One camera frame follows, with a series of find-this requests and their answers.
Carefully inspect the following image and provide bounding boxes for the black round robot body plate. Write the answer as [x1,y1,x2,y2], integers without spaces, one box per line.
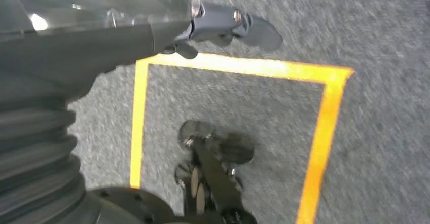
[85,187,175,224]

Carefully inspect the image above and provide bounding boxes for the yellow floor tape square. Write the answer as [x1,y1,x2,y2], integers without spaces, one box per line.
[129,53,355,224]

